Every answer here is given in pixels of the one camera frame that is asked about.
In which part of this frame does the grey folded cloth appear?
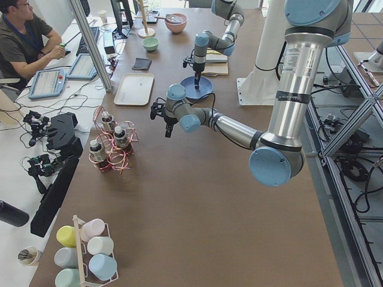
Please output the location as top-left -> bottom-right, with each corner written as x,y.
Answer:
132,57 -> 152,71

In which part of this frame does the copper wire bottle rack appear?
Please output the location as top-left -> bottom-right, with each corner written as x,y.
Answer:
88,106 -> 138,173

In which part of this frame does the beige tray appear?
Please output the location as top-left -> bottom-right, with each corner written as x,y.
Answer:
114,73 -> 154,106

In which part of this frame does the blue plate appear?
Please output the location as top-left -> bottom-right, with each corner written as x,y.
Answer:
180,75 -> 214,100

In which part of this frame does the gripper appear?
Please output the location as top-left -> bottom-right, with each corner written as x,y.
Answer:
150,102 -> 177,138
183,56 -> 206,88

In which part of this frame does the metal ice scoop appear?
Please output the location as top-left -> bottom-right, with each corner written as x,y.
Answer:
156,14 -> 179,23

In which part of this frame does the pink bowl with ice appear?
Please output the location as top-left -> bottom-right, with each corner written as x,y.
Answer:
165,13 -> 187,33

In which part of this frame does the dark drink bottle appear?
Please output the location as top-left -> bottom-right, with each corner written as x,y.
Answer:
101,111 -> 115,133
90,139 -> 109,171
113,126 -> 129,153

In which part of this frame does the blue teach pendant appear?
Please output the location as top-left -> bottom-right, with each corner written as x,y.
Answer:
28,69 -> 66,100
66,54 -> 97,80

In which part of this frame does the paper cup with utensils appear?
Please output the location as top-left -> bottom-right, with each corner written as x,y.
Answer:
17,246 -> 42,266

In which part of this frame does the pale green cup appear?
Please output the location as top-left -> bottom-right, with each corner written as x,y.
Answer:
54,268 -> 80,287

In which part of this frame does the black thermos bottle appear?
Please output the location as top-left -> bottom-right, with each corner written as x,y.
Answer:
1,200 -> 29,227

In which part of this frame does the wooden glass stand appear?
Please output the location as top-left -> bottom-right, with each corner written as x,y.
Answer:
135,0 -> 156,39

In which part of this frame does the green bowl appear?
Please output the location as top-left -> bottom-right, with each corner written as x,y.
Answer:
142,37 -> 159,52

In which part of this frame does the blue cup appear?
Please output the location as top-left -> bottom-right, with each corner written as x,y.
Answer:
88,254 -> 117,281

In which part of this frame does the black keyboard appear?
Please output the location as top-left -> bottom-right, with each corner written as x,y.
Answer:
75,26 -> 101,57

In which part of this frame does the wooden cutting board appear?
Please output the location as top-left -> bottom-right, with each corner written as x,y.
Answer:
202,49 -> 229,76

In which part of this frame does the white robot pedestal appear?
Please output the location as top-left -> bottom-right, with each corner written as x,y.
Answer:
237,1 -> 288,105

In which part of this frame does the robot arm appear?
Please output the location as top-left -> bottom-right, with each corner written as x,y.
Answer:
183,1 -> 245,90
150,1 -> 353,187

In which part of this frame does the pink cup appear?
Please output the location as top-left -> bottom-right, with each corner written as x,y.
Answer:
80,218 -> 105,242

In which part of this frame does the white cup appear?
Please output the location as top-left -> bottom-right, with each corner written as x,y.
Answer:
87,236 -> 114,255

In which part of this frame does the white wire cup rack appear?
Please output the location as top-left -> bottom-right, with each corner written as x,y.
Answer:
72,215 -> 119,287

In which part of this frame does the seated person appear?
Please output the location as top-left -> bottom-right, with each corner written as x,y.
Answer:
1,1 -> 66,91

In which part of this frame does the grey cup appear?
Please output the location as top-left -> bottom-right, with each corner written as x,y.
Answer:
54,247 -> 78,268

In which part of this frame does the yellow cup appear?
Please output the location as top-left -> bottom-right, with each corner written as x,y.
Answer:
56,225 -> 76,248

